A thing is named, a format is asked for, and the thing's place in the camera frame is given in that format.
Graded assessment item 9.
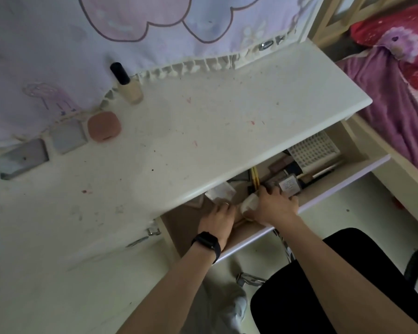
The purple drawer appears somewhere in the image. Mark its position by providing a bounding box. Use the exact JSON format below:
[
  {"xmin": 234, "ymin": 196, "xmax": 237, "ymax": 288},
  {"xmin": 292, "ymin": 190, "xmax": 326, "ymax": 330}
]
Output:
[{"xmin": 158, "ymin": 114, "xmax": 392, "ymax": 263}]

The black office chair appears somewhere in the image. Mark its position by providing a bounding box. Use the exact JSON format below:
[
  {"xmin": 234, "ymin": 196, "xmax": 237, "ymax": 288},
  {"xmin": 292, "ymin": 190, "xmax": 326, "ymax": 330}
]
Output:
[{"xmin": 236, "ymin": 227, "xmax": 418, "ymax": 334}]

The red floral pillow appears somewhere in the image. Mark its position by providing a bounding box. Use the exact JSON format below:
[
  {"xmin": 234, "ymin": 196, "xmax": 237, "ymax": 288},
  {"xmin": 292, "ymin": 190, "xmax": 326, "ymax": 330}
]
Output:
[{"xmin": 350, "ymin": 1, "xmax": 418, "ymax": 91}]

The small grey square palette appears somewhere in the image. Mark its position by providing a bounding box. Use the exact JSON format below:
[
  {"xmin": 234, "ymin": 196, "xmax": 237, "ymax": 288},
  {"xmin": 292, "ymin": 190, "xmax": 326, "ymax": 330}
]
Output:
[{"xmin": 50, "ymin": 118, "xmax": 89, "ymax": 155}]

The wooden bed frame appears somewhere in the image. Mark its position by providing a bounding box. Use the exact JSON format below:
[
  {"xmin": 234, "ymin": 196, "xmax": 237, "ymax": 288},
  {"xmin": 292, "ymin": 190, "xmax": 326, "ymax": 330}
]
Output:
[{"xmin": 312, "ymin": 0, "xmax": 418, "ymax": 237}]

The person's left hand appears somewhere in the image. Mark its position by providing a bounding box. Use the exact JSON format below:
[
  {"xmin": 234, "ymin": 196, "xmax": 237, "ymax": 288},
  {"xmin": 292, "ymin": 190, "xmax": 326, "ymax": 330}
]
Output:
[{"xmin": 197, "ymin": 201, "xmax": 238, "ymax": 251}]

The person's right forearm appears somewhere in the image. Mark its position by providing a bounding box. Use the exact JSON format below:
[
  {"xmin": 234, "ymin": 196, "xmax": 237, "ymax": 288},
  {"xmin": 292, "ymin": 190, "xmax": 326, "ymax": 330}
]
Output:
[{"xmin": 268, "ymin": 215, "xmax": 418, "ymax": 334}]

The person's right hand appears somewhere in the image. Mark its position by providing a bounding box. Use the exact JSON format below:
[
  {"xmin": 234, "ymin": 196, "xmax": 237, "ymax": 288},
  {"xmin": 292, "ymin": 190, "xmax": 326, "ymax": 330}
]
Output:
[{"xmin": 243, "ymin": 186, "xmax": 300, "ymax": 228}]

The foundation bottle black cap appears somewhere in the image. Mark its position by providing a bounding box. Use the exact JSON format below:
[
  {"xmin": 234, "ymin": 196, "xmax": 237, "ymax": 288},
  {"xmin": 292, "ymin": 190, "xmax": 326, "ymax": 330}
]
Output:
[{"xmin": 110, "ymin": 61, "xmax": 144, "ymax": 105}]

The false eyelash tray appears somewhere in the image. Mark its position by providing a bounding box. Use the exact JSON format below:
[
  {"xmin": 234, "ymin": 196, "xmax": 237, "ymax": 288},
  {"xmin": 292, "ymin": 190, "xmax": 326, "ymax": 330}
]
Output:
[{"xmin": 287, "ymin": 130, "xmax": 342, "ymax": 174}]

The large grey square palette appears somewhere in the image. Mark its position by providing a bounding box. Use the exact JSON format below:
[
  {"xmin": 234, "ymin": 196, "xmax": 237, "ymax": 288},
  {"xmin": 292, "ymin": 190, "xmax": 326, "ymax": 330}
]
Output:
[{"xmin": 0, "ymin": 138, "xmax": 51, "ymax": 180}]

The pink rounded compact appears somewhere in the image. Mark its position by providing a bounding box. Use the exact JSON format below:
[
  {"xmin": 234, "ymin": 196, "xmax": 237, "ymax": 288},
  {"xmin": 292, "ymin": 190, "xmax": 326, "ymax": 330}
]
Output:
[{"xmin": 87, "ymin": 111, "xmax": 122, "ymax": 143}]

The black smartwatch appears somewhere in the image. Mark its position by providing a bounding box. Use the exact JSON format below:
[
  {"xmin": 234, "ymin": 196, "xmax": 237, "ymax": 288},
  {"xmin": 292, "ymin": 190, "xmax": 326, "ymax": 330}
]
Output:
[{"xmin": 190, "ymin": 231, "xmax": 222, "ymax": 264}]

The person's left forearm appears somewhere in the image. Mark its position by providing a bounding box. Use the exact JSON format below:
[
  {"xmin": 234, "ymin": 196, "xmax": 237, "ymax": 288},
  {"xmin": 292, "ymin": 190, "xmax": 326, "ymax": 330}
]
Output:
[{"xmin": 117, "ymin": 245, "xmax": 218, "ymax": 334}]

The clear square palette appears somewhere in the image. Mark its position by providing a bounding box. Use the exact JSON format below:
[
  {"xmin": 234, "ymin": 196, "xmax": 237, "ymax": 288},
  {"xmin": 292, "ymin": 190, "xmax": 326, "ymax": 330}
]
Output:
[{"xmin": 204, "ymin": 182, "xmax": 237, "ymax": 202}]

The purple bed sheet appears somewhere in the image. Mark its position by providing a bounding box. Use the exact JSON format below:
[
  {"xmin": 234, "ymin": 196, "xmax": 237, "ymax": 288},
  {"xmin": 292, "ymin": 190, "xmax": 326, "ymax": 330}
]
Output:
[{"xmin": 336, "ymin": 45, "xmax": 418, "ymax": 181}]

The white dressing table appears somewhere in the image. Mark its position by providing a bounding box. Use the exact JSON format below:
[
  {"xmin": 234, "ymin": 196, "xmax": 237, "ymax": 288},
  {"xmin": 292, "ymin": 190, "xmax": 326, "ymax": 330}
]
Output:
[{"xmin": 0, "ymin": 38, "xmax": 373, "ymax": 334}]

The pink cartoon cloth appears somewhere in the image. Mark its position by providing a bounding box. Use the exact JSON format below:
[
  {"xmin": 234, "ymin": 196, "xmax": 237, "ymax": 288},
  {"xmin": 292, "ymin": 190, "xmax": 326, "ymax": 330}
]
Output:
[{"xmin": 0, "ymin": 0, "xmax": 321, "ymax": 150}]

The peach pump bottle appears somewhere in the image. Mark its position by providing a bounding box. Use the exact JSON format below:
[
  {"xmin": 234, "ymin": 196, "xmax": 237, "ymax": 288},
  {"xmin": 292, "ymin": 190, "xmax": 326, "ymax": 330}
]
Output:
[{"xmin": 239, "ymin": 193, "xmax": 262, "ymax": 223}]

